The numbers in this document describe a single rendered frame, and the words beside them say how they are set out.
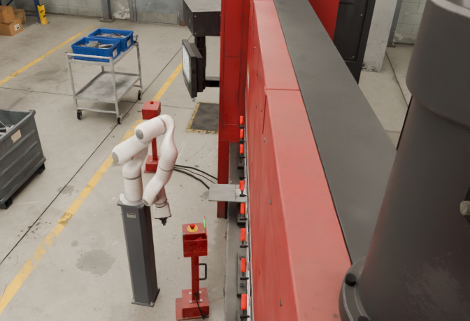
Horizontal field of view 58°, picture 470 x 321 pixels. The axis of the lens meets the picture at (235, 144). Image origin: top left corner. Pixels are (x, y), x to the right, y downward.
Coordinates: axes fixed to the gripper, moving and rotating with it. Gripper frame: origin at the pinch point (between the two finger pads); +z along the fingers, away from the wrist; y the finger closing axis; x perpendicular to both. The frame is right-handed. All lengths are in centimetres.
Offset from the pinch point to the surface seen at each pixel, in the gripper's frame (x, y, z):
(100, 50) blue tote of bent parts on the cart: -312, 75, -11
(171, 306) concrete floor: -8, 7, 94
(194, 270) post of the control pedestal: -2, -14, 51
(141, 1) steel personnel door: -777, 52, 43
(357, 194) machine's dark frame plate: 146, -54, -131
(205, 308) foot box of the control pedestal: 4, -18, 87
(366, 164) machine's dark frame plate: 137, -60, -131
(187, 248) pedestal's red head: 4.8, -12.1, 21.5
